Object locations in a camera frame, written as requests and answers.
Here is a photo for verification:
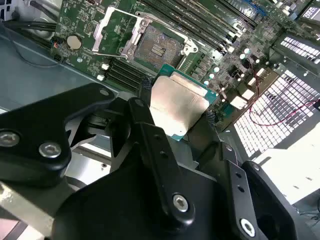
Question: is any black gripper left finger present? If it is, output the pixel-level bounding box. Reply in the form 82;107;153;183
0;76;198;229

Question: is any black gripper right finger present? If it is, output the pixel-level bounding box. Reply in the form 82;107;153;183
203;111;301;240

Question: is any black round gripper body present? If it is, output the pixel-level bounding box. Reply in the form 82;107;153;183
52;159;251;240

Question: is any silver green CPU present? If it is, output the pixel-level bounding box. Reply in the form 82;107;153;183
149;63;218;143

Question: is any metal socket cover frame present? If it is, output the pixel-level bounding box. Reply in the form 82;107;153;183
91;6;151;62

